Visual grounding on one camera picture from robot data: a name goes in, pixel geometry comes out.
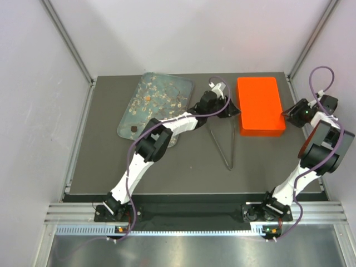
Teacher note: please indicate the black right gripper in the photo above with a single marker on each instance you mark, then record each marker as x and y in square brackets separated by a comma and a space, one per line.
[295, 110]

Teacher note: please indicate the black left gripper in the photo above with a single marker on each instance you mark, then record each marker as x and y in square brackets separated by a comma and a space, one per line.
[231, 110]

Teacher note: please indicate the orange chocolate box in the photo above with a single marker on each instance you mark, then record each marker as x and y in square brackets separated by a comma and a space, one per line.
[262, 126]

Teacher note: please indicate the orange box lid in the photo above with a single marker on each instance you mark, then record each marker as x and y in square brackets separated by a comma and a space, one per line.
[258, 96]

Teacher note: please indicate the metal serving tongs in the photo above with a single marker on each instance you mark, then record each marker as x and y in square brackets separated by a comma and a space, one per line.
[225, 149]

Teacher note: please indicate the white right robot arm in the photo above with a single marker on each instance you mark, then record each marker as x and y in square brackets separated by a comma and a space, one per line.
[322, 153]

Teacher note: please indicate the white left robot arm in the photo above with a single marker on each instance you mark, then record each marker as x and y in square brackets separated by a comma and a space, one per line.
[153, 142]

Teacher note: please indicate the blue floral serving tray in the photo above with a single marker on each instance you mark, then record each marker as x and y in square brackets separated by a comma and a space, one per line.
[170, 96]

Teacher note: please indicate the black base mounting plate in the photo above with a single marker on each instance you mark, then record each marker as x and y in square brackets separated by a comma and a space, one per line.
[191, 216]

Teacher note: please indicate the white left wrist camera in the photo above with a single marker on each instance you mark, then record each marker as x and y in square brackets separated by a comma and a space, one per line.
[218, 88]

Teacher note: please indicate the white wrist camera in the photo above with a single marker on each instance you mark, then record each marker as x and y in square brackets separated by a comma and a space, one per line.
[218, 88]
[320, 93]

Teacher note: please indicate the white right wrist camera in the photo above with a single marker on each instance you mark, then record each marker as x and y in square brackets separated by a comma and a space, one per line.
[320, 93]

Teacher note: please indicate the aluminium slotted rail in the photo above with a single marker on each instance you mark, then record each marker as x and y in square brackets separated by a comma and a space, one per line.
[79, 219]

